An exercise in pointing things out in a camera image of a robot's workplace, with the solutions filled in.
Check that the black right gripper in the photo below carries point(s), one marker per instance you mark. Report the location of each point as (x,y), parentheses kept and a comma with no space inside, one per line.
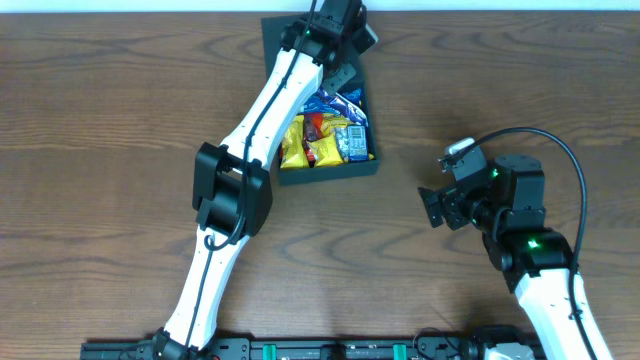
(452,203)

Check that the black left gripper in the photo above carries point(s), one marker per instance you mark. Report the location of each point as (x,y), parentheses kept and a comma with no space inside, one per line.
(342,76)

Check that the dark blue chocolate bar wrapper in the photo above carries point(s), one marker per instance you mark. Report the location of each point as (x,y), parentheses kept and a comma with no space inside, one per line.
(348,110)

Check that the red Hacks sweets bag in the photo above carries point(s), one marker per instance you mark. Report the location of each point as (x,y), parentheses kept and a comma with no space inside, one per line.
(312,137)

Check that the yellow Hacks sweets bag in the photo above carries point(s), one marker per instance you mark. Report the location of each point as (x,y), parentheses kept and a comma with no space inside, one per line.
(337,126)

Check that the small blue barcode packet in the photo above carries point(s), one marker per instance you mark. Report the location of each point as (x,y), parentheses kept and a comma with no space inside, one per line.
(358,150)

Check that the dark green gift box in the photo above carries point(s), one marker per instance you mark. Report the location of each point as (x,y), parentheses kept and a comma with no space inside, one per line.
(272,28)

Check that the yellow double snack packet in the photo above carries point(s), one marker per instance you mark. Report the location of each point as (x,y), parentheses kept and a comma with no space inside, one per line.
(292,154)

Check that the light blue snack packet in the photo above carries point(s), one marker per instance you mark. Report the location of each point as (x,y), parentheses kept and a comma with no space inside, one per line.
(319,102)

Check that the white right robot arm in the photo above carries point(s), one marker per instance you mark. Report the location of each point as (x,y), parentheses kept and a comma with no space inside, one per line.
(503,198)

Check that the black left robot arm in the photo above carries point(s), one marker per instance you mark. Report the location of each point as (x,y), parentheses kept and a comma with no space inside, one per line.
(232,193)

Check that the black mounting rail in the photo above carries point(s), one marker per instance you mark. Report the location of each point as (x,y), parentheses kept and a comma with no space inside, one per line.
(426,347)

